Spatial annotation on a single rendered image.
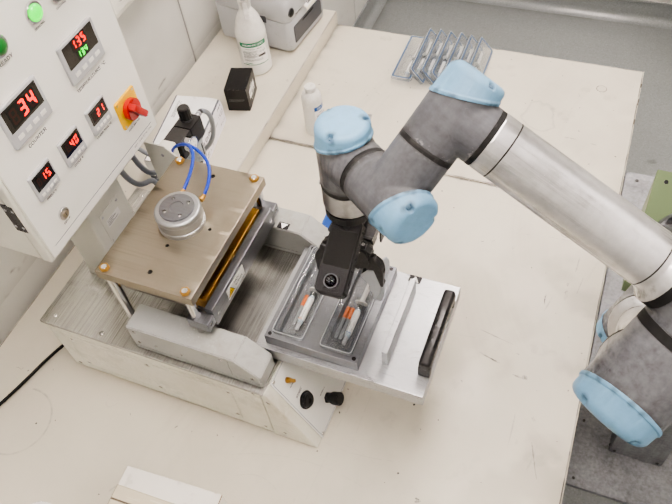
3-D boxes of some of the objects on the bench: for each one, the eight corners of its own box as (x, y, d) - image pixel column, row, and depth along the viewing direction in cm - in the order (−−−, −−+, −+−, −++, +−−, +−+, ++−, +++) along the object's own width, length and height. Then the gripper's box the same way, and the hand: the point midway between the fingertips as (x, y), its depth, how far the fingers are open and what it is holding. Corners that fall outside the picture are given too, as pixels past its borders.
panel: (321, 438, 131) (268, 384, 119) (376, 308, 147) (333, 250, 136) (330, 440, 129) (277, 385, 118) (384, 308, 146) (342, 249, 134)
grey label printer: (221, 37, 202) (207, -17, 189) (256, -1, 212) (245, -55, 199) (295, 56, 194) (287, 1, 180) (328, 15, 204) (323, -39, 191)
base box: (78, 365, 145) (44, 321, 132) (168, 230, 165) (146, 179, 152) (317, 449, 130) (306, 409, 116) (384, 289, 150) (381, 238, 136)
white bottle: (305, 136, 181) (297, 92, 169) (308, 123, 184) (301, 78, 172) (324, 137, 180) (318, 92, 168) (327, 123, 183) (321, 79, 171)
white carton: (152, 181, 169) (142, 160, 163) (182, 116, 183) (175, 94, 177) (199, 186, 167) (191, 164, 161) (227, 120, 180) (220, 97, 175)
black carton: (228, 110, 183) (222, 89, 177) (235, 88, 188) (230, 67, 182) (250, 111, 182) (245, 90, 176) (257, 88, 187) (252, 67, 182)
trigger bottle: (241, 60, 195) (222, -22, 175) (270, 55, 195) (254, -28, 175) (244, 80, 189) (225, -3, 170) (274, 74, 190) (258, -9, 170)
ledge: (100, 208, 172) (94, 196, 168) (247, 10, 217) (244, -3, 214) (209, 236, 163) (204, 224, 160) (338, 24, 209) (336, 10, 205)
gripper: (408, 187, 101) (408, 273, 118) (316, 166, 105) (328, 252, 122) (389, 232, 96) (392, 315, 113) (293, 208, 101) (309, 291, 117)
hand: (352, 292), depth 115 cm, fingers open, 8 cm apart
